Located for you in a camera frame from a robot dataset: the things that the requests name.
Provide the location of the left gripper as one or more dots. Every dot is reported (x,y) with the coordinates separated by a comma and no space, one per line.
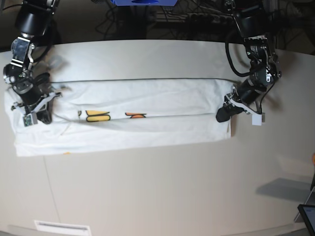
(247,92)

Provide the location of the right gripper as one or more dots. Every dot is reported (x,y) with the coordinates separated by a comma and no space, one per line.
(31,95)

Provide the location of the white printed T-shirt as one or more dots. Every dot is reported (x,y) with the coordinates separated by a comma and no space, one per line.
(115,115)

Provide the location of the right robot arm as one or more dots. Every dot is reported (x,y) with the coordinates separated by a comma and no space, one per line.
(38,31)

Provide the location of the black power strip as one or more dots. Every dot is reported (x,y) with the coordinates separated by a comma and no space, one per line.
(211,19)

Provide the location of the white paper label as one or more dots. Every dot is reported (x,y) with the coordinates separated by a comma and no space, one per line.
(63,229)

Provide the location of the black tablet device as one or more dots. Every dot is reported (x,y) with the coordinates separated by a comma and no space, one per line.
(308,215)

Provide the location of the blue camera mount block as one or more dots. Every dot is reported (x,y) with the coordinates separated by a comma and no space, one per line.
(144,2)

